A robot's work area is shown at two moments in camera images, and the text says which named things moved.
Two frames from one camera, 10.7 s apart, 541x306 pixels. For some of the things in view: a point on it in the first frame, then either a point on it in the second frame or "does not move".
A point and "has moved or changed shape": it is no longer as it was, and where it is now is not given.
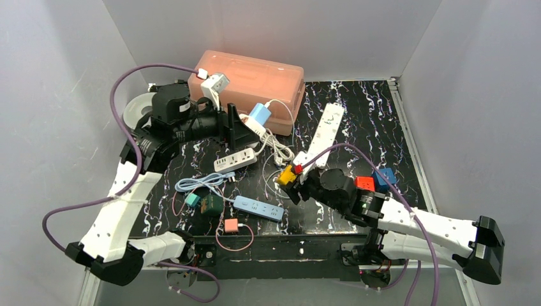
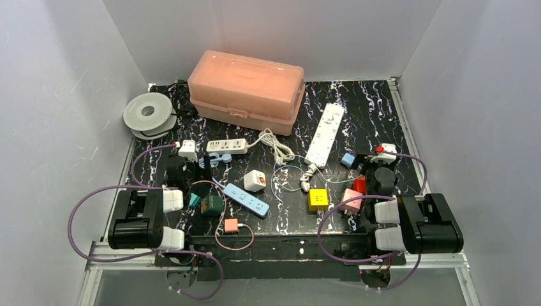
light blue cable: x=205 y=181 -> x=226 y=158
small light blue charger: x=260 y=113 -> x=348 y=159
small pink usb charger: x=231 y=225 does not move
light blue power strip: x=258 y=208 has moved or changed shape
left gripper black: x=231 y=128 -> x=196 y=169
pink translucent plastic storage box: x=280 y=86 does not move
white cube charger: x=252 y=123 -> x=254 y=180
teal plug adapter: x=192 y=199 does not move
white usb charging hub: x=241 y=159 -> x=229 y=146
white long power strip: x=324 y=138 does not move
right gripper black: x=305 y=183 -> x=368 y=164
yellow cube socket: x=286 y=176 has moved or changed shape
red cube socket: x=365 y=182 does not move
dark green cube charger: x=212 y=204 does not move
